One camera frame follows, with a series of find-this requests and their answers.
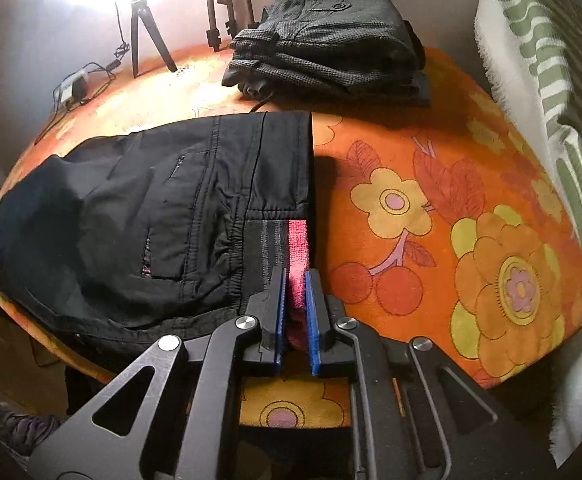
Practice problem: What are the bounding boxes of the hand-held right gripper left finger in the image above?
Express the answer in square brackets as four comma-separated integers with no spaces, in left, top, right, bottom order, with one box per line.
[30,266,288,480]

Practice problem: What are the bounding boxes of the white power adapter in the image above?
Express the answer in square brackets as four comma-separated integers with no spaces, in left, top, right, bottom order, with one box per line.
[53,72,89,109]

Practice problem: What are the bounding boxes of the black pants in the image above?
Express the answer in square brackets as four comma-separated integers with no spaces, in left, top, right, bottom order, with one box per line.
[0,110,316,361]

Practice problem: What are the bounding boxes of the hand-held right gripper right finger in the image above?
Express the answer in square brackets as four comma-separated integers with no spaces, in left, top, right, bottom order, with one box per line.
[305,269,556,480]

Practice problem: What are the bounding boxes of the charger with black cable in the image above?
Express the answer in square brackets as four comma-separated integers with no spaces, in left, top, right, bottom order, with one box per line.
[33,0,134,146]

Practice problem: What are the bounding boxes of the orange floral blanket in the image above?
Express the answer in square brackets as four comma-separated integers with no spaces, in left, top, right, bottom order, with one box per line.
[0,42,582,431]

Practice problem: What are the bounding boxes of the stack of grey folded pants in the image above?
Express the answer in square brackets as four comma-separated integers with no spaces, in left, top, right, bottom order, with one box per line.
[221,0,432,108]

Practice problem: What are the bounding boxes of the small black tripod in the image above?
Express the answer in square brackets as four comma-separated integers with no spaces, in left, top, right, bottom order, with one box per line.
[128,0,179,80]

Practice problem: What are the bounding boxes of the green white patterned cloth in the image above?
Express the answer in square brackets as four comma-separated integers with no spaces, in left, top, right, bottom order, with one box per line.
[473,0,582,471]

